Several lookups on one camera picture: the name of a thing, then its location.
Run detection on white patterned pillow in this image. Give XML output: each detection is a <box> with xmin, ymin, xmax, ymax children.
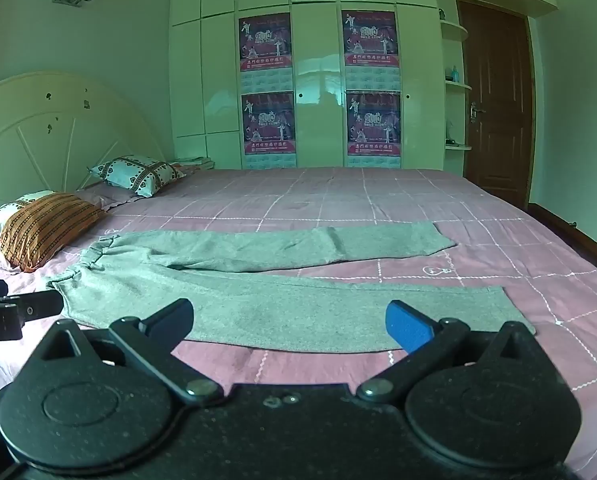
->
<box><xmin>0</xmin><ymin>190</ymin><xmax>55</xmax><ymax>244</ymax></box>

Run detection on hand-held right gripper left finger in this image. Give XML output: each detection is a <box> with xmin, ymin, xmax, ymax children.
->
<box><xmin>28</xmin><ymin>298</ymin><xmax>225</xmax><ymax>405</ymax></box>

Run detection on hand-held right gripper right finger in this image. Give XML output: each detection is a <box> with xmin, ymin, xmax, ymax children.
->
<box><xmin>355</xmin><ymin>299</ymin><xmax>550</xmax><ymax>403</ymax></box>

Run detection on cream wardrobe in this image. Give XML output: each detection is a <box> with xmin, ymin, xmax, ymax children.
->
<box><xmin>168</xmin><ymin>0</ymin><xmax>560</xmax><ymax>172</ymax></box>

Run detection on brown wooden door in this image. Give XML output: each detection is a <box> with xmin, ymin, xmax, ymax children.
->
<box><xmin>455</xmin><ymin>0</ymin><xmax>537</xmax><ymax>212</ymax></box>

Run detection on heart print pillow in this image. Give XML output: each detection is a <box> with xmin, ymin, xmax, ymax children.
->
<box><xmin>87</xmin><ymin>155</ymin><xmax>187</xmax><ymax>198</ymax></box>

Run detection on orange striped pillow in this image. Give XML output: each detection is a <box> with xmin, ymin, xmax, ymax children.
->
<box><xmin>0</xmin><ymin>192</ymin><xmax>107</xmax><ymax>274</ymax></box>

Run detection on cream round headboard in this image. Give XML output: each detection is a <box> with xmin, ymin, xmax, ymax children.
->
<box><xmin>0</xmin><ymin>71</ymin><xmax>173</xmax><ymax>221</ymax></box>

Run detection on grey pants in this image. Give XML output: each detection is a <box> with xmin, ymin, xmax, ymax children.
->
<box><xmin>46</xmin><ymin>221</ymin><xmax>537</xmax><ymax>354</ymax></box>

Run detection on pink checked bed sheet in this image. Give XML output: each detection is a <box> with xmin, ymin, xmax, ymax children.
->
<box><xmin>0</xmin><ymin>167</ymin><xmax>597</xmax><ymax>480</ymax></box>

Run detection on pink pillow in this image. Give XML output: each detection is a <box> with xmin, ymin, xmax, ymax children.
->
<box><xmin>73</xmin><ymin>182</ymin><xmax>132</xmax><ymax>212</ymax></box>

